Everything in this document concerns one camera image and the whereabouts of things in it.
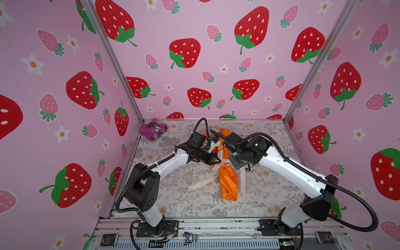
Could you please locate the white ribbon strip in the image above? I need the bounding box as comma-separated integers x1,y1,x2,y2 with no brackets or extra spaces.
189,150,239,201

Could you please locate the orange wrapping paper sheet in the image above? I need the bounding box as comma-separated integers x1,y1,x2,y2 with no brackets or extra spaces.
205,139,239,202

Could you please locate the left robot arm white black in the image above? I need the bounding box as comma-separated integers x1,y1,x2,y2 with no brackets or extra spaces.
115,118,221,235

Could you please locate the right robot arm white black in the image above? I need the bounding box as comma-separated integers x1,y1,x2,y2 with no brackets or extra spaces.
210,130,379,235

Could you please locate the purple plastic snack bag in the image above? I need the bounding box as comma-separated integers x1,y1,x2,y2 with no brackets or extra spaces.
139,118,168,141

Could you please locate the small purple figure charm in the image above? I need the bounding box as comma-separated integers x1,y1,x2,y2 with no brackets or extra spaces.
184,232,198,246

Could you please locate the right black label plate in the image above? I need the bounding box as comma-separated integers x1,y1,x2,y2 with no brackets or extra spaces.
316,231,335,245

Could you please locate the black label plate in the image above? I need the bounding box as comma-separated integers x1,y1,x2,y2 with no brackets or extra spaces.
100,233,119,247
316,231,335,245

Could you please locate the left black label plate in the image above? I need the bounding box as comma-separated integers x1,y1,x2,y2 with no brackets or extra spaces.
100,233,119,247

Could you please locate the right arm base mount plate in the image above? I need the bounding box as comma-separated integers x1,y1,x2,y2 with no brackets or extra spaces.
257,219,302,236

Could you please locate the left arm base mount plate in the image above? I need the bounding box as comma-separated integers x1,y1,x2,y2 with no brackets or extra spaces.
136,220,179,238

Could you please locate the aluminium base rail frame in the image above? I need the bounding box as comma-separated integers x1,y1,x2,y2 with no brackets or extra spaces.
84,217,356,250

